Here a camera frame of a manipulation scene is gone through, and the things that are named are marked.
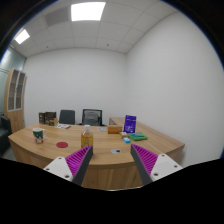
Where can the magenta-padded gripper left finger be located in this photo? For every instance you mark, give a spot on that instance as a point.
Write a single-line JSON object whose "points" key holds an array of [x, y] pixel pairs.
{"points": [[78, 160]]}

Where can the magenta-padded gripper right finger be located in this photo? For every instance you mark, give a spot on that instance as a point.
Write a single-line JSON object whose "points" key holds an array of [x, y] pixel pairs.
{"points": [[146, 159]]}

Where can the yellow tea drink bottle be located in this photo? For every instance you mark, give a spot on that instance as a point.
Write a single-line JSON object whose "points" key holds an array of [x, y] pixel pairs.
{"points": [[87, 138]]}

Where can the flat round red coaster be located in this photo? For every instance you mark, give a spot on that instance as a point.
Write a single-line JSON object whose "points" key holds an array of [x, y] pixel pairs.
{"points": [[62, 144]]}

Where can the flat green box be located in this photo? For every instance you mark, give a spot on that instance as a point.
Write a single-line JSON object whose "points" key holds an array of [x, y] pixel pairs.
{"points": [[137, 136]]}

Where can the small blue box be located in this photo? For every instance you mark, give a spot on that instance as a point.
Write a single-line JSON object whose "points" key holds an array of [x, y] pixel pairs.
{"points": [[126, 140]]}

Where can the small beige box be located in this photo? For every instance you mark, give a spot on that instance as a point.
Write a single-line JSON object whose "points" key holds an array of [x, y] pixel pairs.
{"points": [[123, 134]]}

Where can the printed leaflet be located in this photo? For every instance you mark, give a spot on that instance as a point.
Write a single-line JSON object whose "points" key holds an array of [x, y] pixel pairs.
{"points": [[62, 126]]}

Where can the upright purple box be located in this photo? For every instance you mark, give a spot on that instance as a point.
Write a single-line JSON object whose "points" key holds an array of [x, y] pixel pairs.
{"points": [[129, 124]]}

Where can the white printed paper sheet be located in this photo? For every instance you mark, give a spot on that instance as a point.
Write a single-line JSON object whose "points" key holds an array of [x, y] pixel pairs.
{"points": [[103, 128]]}

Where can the brown cardboard box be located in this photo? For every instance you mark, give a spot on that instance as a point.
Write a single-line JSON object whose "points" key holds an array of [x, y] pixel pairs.
{"points": [[114, 129]]}

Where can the dark solid-back office chair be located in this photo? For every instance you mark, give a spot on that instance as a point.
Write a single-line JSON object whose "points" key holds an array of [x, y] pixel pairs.
{"points": [[67, 117]]}

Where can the black mesh-back office chair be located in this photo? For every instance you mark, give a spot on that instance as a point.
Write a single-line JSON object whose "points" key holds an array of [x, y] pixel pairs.
{"points": [[92, 117]]}

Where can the small kraft paper box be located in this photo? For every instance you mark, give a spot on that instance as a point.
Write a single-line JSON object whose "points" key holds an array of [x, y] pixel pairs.
{"points": [[53, 122]]}

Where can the green and red mug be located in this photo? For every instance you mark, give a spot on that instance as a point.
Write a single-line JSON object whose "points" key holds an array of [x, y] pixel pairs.
{"points": [[38, 135]]}

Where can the narrow dark brown box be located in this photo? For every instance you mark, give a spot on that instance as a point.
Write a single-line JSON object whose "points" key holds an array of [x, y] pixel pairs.
{"points": [[41, 118]]}

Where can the wooden glass-door shelf cabinet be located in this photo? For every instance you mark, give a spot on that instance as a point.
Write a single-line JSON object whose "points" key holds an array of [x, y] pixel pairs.
{"points": [[15, 115]]}

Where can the black sofa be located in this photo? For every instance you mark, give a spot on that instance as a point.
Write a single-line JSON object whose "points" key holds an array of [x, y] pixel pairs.
{"points": [[4, 131]]}

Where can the small square ceiling light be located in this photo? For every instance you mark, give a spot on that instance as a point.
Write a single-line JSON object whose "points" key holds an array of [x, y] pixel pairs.
{"points": [[22, 36]]}

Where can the ceiling air vent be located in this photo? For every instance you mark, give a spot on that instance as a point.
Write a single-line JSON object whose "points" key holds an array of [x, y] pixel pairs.
{"points": [[57, 16]]}

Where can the large square ceiling light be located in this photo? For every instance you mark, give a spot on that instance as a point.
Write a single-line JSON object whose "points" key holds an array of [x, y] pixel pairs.
{"points": [[88, 11]]}

